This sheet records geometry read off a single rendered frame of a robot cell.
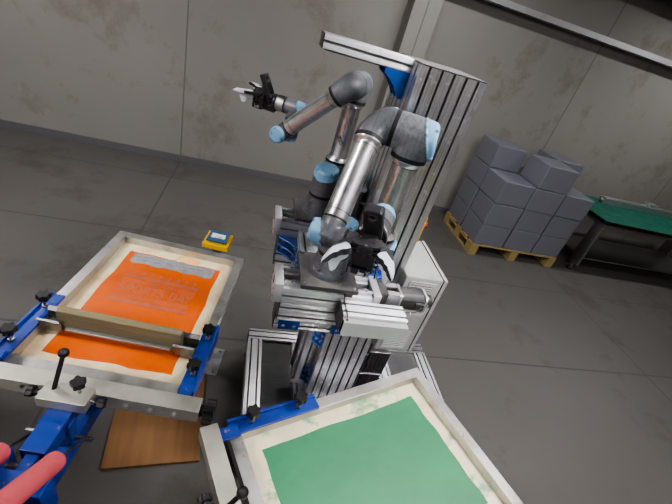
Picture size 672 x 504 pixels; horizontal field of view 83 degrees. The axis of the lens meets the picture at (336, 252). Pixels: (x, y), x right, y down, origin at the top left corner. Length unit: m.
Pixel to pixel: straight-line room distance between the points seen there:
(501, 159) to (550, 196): 0.71
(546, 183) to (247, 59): 3.70
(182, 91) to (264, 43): 1.09
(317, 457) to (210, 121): 4.36
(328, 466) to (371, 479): 0.14
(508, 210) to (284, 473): 4.24
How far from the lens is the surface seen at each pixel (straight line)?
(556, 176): 5.12
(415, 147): 1.20
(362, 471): 1.37
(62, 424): 1.29
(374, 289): 1.56
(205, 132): 5.18
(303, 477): 1.31
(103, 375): 1.43
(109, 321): 1.49
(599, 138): 6.80
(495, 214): 4.97
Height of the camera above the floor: 2.10
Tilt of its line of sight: 31 degrees down
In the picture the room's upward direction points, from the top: 18 degrees clockwise
